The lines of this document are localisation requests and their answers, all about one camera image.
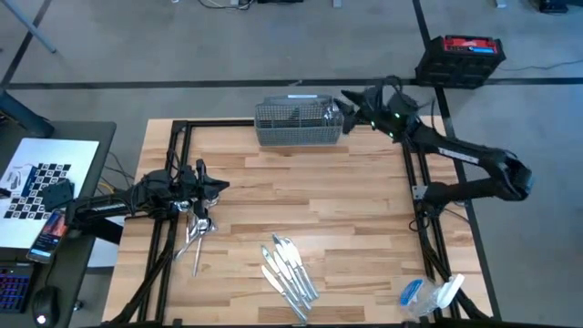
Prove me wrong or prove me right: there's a white checkerboard calibration board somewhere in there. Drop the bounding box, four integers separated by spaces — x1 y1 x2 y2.
0 137 100 251

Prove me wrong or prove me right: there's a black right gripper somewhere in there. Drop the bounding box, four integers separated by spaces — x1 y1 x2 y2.
340 86 394 137

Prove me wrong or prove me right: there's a grey metal pole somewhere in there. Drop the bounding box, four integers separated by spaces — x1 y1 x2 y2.
0 0 58 55

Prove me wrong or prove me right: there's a grey plastic silverware basket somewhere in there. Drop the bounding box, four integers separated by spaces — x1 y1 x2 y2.
253 93 345 148

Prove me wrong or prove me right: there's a black floor box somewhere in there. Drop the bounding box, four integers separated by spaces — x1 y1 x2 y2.
538 0 570 15

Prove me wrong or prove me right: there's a glass cleaner spray bottle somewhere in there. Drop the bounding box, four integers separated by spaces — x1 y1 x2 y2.
398 272 466 319

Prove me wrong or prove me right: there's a dark blue furniture leg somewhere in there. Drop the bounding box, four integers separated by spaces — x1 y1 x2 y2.
0 88 56 139

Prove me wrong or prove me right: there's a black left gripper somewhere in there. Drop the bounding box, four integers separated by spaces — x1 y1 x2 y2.
175 159 231 223

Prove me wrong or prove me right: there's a black side desk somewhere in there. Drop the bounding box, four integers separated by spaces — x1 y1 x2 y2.
0 119 118 328

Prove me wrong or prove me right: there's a black computer mouse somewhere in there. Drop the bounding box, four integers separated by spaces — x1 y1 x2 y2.
30 285 62 328

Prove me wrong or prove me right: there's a red and black toolbox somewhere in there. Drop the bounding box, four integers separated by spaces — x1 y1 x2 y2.
414 34 507 90

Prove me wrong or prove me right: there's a white floor cable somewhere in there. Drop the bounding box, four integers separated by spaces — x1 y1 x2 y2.
197 0 256 12

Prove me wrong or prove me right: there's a thin black floor cable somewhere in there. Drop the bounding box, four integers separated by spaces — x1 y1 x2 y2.
498 57 583 73

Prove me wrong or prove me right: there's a black aluminium table frame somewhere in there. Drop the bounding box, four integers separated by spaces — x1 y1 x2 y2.
104 118 502 328

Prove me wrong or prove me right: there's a smartphone with lit screen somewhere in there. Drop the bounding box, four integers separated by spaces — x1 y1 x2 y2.
25 209 77 265

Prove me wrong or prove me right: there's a yellow cable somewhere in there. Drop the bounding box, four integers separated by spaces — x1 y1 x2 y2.
97 179 120 206

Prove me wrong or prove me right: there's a black backlit keyboard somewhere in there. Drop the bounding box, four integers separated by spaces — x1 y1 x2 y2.
0 261 36 315

